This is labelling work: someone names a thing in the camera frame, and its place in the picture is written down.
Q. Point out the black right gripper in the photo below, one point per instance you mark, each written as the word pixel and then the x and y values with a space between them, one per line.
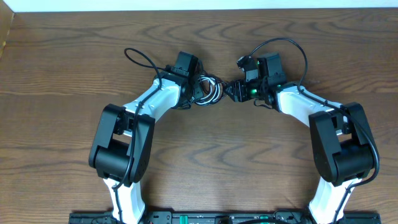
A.
pixel 239 90

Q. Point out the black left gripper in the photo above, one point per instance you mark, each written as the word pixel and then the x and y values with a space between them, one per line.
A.
pixel 196 84

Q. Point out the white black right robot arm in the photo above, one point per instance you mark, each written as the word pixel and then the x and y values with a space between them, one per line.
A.
pixel 343 146

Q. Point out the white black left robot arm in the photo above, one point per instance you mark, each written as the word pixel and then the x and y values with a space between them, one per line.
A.
pixel 122 144

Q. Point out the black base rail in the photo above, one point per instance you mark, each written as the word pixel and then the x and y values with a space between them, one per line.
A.
pixel 167 217

